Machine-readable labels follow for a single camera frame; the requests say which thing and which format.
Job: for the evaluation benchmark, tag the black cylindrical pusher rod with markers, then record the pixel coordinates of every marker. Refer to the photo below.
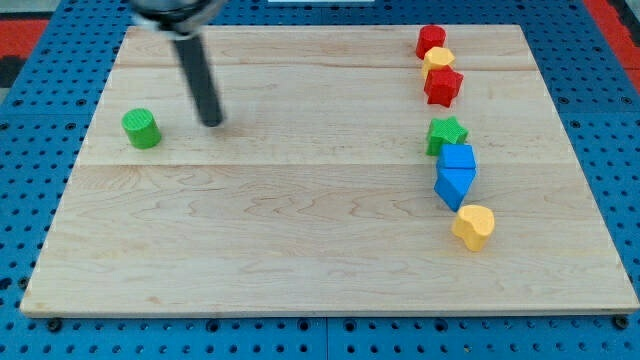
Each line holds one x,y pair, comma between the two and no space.
194,63

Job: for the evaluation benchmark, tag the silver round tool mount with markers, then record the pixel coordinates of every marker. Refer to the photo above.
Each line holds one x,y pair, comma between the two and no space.
175,17

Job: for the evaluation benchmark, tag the red star block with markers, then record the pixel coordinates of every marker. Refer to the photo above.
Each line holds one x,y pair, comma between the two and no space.
442,86

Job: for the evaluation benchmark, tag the green star block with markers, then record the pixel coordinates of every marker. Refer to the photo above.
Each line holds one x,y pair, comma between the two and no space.
444,131

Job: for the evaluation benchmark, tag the green cylinder block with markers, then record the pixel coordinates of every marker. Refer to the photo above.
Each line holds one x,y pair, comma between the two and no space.
141,129

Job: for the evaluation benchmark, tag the light wooden board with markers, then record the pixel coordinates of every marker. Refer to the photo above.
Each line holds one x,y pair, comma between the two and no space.
315,197

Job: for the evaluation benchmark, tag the red cylinder block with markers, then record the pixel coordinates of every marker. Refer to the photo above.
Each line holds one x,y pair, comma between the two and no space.
429,36

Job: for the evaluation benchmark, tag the yellow pentagon block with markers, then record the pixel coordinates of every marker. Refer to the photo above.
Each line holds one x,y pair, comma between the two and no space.
437,58

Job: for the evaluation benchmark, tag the blue cube block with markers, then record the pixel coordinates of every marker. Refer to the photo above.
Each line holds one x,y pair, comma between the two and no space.
456,156

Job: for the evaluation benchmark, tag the blue triangular block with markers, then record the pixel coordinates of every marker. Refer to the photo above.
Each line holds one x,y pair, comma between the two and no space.
452,185

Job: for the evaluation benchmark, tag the yellow heart block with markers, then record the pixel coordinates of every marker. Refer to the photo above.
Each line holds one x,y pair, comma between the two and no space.
474,224

